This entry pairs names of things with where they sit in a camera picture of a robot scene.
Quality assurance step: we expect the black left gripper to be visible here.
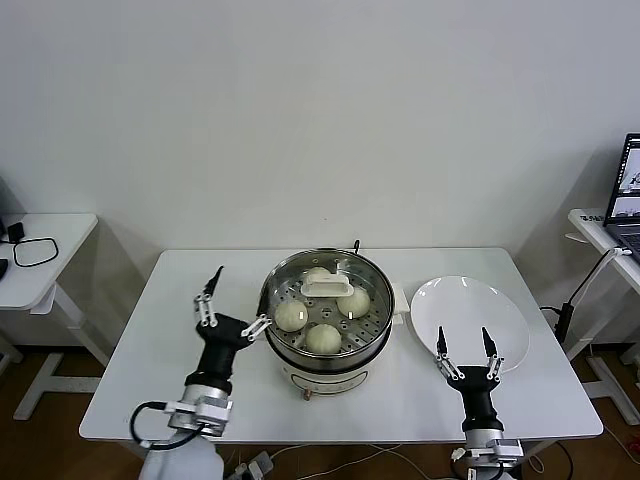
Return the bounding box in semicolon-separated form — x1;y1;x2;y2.
185;266;271;394

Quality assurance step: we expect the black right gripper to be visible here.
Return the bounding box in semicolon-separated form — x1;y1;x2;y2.
433;325;505;431

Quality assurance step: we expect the round glass pot lid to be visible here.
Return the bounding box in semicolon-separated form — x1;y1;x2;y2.
259;248;396;351

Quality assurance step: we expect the round white plate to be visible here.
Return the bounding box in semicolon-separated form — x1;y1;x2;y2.
409;275;530;374

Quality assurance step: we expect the white electric cooker base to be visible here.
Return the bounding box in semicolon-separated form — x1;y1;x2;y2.
259;282;411;401

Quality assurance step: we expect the white power strip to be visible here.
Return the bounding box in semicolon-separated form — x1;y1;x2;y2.
219;449;275;480

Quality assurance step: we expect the white side table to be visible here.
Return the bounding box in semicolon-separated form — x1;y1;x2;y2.
0;213;117;422

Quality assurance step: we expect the white desk with label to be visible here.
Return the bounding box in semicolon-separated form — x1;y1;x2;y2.
567;206;640;426

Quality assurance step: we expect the open laptop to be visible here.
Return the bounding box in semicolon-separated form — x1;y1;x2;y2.
602;131;640;265

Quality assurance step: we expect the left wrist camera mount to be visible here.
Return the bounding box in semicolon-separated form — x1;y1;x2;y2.
164;394;235;439

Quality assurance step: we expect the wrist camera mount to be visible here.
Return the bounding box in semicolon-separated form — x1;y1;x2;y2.
164;394;235;439
449;438;525;469

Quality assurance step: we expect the black cable with clamp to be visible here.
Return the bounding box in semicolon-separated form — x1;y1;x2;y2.
538;248;617;344

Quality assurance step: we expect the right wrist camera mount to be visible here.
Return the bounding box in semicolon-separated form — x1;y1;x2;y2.
449;438;525;469

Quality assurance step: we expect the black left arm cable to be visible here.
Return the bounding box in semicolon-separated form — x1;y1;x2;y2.
129;401;201;449

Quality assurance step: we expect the black looped cable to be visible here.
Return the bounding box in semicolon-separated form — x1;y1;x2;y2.
11;238;59;269

